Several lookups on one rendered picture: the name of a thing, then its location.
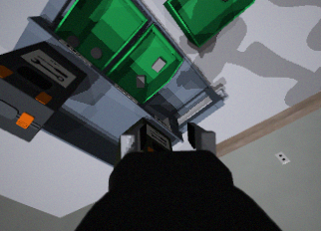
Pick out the black tool case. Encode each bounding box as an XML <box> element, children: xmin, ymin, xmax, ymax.
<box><xmin>0</xmin><ymin>41</ymin><xmax>87</xmax><ymax>142</ymax></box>

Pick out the grey metal shelf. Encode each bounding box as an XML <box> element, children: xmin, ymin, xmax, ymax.
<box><xmin>13</xmin><ymin>0</ymin><xmax>229</xmax><ymax>168</ymax></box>

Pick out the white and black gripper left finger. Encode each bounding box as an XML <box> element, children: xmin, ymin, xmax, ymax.
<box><xmin>121</xmin><ymin>123</ymin><xmax>147</xmax><ymax>158</ymax></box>

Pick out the green bin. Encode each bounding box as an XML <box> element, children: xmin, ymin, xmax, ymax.
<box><xmin>106</xmin><ymin>23</ymin><xmax>183</xmax><ymax>105</ymax></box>
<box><xmin>54</xmin><ymin>0</ymin><xmax>148</xmax><ymax>71</ymax></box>
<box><xmin>163</xmin><ymin>0</ymin><xmax>255</xmax><ymax>48</ymax></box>

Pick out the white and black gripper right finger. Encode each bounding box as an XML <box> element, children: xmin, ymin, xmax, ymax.
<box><xmin>187</xmin><ymin>122</ymin><xmax>216</xmax><ymax>155</ymax></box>

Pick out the dark green case with orange latches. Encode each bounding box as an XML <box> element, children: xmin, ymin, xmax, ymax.
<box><xmin>114</xmin><ymin>117</ymin><xmax>172</xmax><ymax>168</ymax></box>

